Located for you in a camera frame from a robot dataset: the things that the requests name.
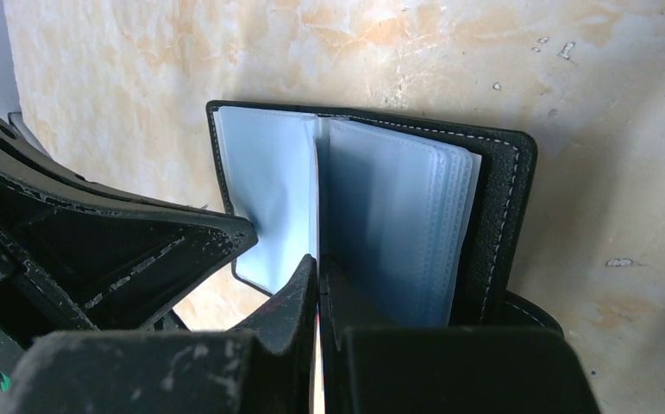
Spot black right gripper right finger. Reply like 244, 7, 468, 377
319, 256, 599, 413

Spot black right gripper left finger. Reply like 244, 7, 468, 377
0, 255, 317, 413

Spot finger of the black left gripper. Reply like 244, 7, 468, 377
0, 118, 257, 366

